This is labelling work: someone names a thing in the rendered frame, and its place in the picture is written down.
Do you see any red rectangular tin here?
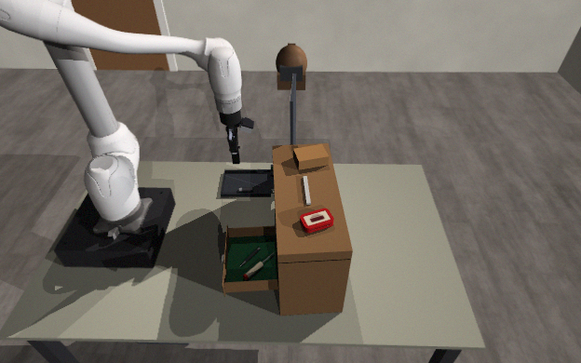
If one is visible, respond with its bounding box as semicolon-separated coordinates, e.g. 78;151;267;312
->
300;208;333;233

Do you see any cream-handled screwdriver with red band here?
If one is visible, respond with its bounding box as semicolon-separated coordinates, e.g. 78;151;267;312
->
243;252;275;280

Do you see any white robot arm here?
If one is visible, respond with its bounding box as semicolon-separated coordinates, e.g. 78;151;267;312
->
0;0;242;239

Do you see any brown wooden tool chest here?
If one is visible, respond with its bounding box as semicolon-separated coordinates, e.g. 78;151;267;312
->
222;143;353;316

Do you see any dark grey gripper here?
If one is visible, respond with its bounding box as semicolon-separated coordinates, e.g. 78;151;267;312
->
219;110;241;164

